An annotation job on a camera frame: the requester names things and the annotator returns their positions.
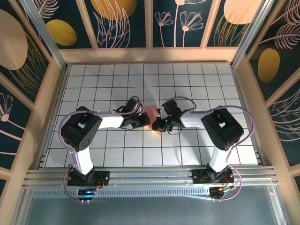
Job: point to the pink cloth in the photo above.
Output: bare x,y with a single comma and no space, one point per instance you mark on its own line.
151,111

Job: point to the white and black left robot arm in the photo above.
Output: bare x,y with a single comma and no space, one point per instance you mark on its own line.
79,131

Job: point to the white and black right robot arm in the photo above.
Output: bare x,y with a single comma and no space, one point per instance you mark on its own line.
225,131

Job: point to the white gridded table mat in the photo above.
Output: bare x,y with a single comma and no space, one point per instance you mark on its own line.
105,77

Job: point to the small electronics board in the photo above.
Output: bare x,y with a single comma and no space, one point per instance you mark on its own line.
219,190
86,192

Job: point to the grey metal panel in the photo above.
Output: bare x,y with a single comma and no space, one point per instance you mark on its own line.
150,211

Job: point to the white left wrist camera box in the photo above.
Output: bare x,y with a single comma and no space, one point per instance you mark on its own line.
142,110

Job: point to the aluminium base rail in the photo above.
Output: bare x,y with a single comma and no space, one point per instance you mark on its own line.
150,174

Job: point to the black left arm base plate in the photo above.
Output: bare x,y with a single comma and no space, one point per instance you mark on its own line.
102,175

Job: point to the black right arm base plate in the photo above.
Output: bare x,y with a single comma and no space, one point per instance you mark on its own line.
199,177

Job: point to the aluminium side rail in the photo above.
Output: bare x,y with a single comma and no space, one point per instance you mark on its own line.
54,112
242,93

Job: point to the aluminium corner post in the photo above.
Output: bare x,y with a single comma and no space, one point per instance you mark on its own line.
249,35
46,35

